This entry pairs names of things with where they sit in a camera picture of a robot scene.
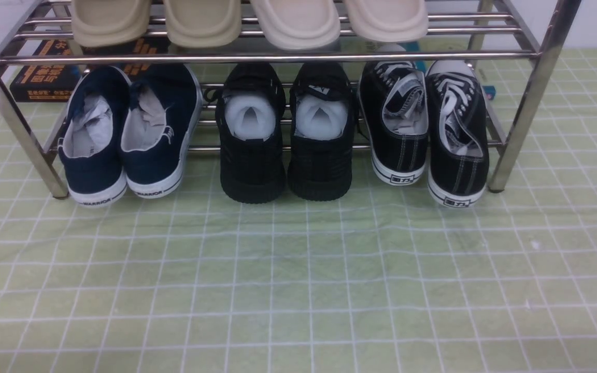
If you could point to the tan slipper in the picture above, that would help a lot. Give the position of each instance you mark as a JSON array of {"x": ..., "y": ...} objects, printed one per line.
[
  {"x": 202, "y": 24},
  {"x": 108, "y": 23}
]

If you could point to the black canvas sneaker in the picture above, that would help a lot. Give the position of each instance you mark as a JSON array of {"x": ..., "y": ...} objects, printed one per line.
[
  {"x": 459, "y": 152},
  {"x": 393, "y": 103}
]

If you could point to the green checkered table cloth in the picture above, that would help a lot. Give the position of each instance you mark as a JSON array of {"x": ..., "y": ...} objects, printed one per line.
[{"x": 383, "y": 280}]

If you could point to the cream slipper far right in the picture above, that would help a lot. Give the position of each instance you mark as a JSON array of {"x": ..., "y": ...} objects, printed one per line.
[{"x": 388, "y": 21}]

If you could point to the cream slipper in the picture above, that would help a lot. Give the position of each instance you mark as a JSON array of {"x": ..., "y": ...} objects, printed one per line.
[
  {"x": 298, "y": 25},
  {"x": 388, "y": 21}
]

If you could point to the left navy canvas sneaker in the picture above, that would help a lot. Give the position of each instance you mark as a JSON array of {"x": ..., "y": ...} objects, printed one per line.
[{"x": 89, "y": 145}]

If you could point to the stainless steel shoe rack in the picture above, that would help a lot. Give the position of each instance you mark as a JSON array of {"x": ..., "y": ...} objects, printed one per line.
[{"x": 43, "y": 36}]

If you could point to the black orange book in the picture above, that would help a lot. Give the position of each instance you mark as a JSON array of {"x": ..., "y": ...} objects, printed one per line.
[{"x": 55, "y": 83}]

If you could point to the right black knit sneaker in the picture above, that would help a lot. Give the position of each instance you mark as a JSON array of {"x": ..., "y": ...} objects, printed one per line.
[{"x": 324, "y": 120}]

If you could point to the tan slipper far left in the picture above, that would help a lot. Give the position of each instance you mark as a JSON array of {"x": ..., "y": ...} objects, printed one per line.
[{"x": 108, "y": 23}]

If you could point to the left black knit sneaker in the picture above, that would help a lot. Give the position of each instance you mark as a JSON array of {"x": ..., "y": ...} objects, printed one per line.
[{"x": 249, "y": 110}]

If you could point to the right navy canvas sneaker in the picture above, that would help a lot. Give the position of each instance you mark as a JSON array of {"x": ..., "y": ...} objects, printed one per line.
[{"x": 165, "y": 106}]

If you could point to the navy canvas sneaker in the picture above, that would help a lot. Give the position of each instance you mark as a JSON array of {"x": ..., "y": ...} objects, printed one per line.
[
  {"x": 89, "y": 145},
  {"x": 165, "y": 106}
]

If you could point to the black knit sneaker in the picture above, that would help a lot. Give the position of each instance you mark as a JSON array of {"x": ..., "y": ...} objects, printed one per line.
[
  {"x": 324, "y": 120},
  {"x": 249, "y": 110}
]

